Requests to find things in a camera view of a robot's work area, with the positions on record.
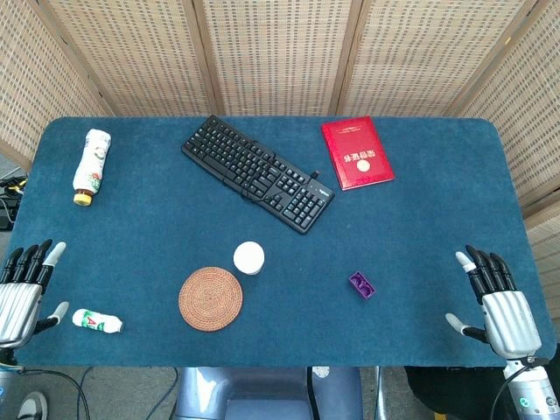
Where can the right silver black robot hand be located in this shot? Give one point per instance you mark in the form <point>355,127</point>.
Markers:
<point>507,306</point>

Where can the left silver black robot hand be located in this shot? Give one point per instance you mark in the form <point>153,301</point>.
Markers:
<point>17,302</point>

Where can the white paper cup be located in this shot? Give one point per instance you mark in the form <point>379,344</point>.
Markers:
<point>249,258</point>

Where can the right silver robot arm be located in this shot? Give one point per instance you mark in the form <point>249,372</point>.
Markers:
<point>531,389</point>

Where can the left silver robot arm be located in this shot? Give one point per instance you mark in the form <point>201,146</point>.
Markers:
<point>5,372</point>

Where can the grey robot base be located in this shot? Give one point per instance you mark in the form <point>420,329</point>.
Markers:
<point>267,394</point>

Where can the round woven rattan coaster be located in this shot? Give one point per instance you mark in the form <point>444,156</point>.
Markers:
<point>210,298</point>

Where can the small white yogurt bottle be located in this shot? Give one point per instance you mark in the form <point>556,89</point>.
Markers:
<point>96,320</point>

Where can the black floor equipment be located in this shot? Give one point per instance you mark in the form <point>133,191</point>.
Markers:
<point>9,201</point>

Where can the grey white sneaker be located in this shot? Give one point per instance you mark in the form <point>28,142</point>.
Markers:
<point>31,407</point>

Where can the purple plastic block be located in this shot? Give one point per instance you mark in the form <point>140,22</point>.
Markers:
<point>362,286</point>

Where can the large white yellow-capped bottle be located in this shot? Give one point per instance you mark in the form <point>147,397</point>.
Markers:
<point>91,166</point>

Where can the red certificate book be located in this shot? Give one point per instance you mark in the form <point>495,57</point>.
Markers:
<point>357,152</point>

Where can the blue table mat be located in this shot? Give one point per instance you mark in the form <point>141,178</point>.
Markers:
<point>280,271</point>

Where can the black computer keyboard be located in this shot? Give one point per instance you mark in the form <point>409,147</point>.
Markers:
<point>258,173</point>

